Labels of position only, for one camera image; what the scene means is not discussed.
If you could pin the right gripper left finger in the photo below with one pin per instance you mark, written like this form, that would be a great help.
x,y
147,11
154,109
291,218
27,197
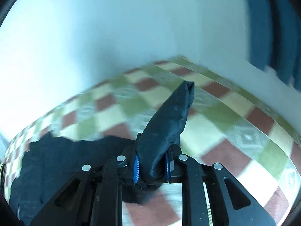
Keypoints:
x,y
130,172

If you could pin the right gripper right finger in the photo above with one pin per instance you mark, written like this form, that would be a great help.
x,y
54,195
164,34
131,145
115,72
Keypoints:
x,y
174,171

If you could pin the black puffer jacket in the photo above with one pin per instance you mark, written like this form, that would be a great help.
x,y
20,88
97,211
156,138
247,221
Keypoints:
x,y
65,182

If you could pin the checkered bed cover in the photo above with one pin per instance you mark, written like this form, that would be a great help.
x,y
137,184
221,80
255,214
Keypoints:
x,y
226,124

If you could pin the blue curtain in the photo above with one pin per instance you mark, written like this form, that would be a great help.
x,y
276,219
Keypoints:
x,y
275,38

